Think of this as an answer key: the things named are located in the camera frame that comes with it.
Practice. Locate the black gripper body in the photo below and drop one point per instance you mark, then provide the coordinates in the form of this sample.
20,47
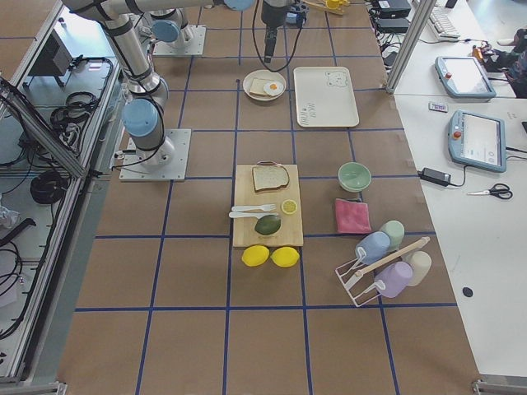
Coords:
271,13

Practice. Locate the cream round plate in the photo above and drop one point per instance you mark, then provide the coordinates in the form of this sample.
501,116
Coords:
263,74

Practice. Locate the bread slice with brown crust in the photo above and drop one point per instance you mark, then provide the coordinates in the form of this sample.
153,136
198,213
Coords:
269,177

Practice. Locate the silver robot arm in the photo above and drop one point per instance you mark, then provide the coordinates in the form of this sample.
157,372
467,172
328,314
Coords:
143,115
178,17

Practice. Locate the bread slice on plate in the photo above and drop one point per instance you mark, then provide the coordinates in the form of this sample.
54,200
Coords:
257,87

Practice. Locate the wooden dish rack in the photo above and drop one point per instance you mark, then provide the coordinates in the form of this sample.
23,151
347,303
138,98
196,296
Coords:
319,5

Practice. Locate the yellow cup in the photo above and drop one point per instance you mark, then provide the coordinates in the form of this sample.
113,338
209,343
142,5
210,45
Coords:
332,5

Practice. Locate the fried egg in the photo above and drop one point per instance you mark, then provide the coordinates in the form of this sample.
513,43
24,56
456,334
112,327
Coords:
273,88

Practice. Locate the cream bear tray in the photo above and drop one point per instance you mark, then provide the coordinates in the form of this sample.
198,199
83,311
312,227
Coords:
325,97

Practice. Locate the white keyboard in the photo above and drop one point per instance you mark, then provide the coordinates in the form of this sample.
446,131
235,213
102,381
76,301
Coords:
441,26

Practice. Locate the green bowl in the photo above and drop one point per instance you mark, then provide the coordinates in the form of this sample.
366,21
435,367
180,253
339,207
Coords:
354,177

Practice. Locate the white plastic fork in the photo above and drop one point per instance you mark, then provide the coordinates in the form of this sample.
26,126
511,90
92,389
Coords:
247,208

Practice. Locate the lemon half slice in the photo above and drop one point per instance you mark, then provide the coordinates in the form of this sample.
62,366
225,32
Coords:
289,206

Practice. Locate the upper teach pendant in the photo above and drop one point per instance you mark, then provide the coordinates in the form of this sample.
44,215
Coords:
464,78

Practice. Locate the teach pendant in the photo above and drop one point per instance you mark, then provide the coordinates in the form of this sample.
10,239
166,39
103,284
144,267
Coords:
464,78
477,140

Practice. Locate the white plastic knife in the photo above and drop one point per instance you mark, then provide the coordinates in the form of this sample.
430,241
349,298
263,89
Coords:
242,214

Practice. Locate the green avocado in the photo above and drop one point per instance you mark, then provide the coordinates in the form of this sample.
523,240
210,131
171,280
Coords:
268,225

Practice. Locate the pink cloth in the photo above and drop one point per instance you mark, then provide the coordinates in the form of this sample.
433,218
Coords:
352,217

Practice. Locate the black power adapter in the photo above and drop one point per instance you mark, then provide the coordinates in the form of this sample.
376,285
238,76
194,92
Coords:
434,176

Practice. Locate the lower teach pendant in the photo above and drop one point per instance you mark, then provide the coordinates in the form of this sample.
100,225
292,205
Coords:
477,140

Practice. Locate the left yellow lemon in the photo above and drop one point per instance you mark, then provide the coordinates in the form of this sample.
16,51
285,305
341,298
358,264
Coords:
255,255

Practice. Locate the yellow lemon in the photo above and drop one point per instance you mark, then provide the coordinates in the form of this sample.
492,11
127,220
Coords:
255,255
285,257

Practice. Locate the right yellow lemon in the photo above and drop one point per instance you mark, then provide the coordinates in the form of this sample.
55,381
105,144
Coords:
285,257

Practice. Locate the green cup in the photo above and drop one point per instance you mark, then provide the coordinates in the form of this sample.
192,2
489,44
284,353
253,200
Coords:
395,231

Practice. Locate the blue cup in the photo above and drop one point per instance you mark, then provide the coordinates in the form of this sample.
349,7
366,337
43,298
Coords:
372,248

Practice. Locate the black scissors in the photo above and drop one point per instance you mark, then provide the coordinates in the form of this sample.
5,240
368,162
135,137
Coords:
499,190

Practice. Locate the cream cup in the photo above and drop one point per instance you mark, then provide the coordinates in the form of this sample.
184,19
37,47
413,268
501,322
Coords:
420,262

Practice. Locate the purple cup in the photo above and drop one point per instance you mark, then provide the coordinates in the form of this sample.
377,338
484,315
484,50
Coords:
393,279

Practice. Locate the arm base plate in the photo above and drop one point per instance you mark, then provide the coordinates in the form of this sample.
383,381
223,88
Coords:
171,41
169,162

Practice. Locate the aluminium frame post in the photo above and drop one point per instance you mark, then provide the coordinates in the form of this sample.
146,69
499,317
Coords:
415,29

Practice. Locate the white wire cup rack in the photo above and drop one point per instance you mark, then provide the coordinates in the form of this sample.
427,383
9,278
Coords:
358,279

